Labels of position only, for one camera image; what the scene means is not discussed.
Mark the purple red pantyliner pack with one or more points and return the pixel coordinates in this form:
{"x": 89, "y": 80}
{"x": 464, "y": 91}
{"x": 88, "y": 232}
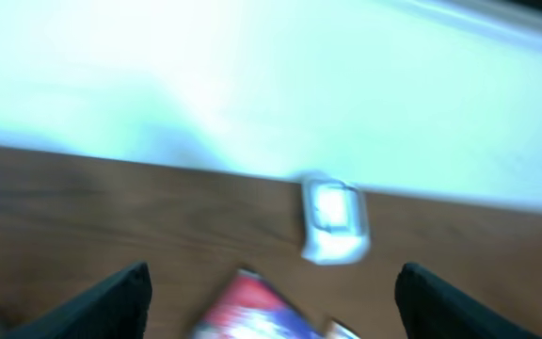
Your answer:
{"x": 249, "y": 308}

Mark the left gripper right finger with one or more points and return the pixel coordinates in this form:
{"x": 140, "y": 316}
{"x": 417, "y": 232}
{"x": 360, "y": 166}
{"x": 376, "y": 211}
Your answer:
{"x": 431, "y": 308}

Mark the orange Kleenex tissue pack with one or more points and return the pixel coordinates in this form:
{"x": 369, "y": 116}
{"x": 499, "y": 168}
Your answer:
{"x": 337, "y": 330}

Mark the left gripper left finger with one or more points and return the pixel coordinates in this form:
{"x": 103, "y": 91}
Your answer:
{"x": 116, "y": 307}

